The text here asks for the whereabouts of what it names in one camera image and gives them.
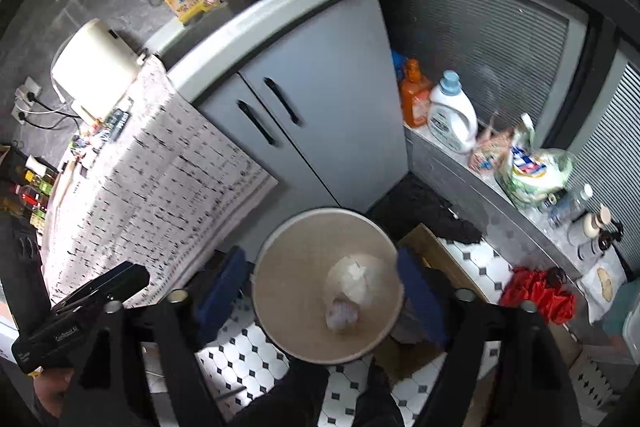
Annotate grey cabinet door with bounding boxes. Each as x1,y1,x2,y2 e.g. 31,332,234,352
197,71,342,214
241,0,408,212

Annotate wall power socket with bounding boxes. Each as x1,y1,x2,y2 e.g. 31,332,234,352
11,76,42,126

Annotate red plastic bag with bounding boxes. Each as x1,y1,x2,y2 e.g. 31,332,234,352
498,267,576,325

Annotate white green plastic bag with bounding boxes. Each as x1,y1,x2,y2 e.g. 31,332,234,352
495,113,576,208

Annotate white patterned tablecloth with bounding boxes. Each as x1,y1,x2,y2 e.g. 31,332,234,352
42,56,278,307

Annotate white tissue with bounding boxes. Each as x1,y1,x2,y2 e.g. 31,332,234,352
323,254,396,309

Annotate green snack wrapper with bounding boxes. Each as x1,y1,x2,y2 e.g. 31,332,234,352
103,108,130,143

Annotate black power cable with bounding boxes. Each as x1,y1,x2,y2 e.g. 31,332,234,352
19,92,84,131

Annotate person left hand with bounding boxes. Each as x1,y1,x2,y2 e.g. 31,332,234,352
34,367,74,418

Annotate beige round trash bin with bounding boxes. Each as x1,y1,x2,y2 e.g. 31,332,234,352
252,208,405,365

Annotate cream air fryer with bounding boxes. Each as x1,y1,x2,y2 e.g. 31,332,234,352
51,18,140,120

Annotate grey cabinet right door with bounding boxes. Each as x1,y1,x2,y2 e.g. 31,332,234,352
241,0,408,212

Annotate orange cleaner bottle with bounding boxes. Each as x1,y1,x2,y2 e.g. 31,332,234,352
400,58,433,128

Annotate grey cabinet left door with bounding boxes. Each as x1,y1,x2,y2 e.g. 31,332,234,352
197,71,342,214

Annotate white laundry detergent bottle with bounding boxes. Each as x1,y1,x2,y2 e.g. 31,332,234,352
427,70,477,154

